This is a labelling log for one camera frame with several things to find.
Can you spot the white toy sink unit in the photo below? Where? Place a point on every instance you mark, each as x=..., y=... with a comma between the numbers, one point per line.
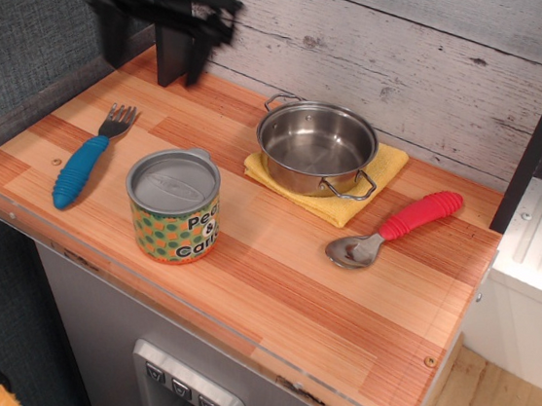
x=531, y=282

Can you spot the silver ice dispenser panel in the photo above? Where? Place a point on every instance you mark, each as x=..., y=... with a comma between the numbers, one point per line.
x=164, y=380

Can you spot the red handled spoon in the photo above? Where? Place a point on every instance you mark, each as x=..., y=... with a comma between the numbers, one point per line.
x=360, y=252

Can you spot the peas and carrots toy can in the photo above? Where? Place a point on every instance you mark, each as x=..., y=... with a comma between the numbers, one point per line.
x=174, y=199

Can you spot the grey toy fridge cabinet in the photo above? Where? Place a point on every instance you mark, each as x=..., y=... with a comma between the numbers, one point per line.
x=130, y=354

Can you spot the dark left vertical post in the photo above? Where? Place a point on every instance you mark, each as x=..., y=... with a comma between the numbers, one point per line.
x=172, y=51

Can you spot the blue handled fork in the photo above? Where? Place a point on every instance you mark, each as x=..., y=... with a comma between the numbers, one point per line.
x=74, y=176

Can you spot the folded yellow towel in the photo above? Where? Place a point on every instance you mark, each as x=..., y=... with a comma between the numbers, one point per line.
x=384, y=167

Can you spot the stainless steel pot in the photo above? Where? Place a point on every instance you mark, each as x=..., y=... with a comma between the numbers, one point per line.
x=317, y=149

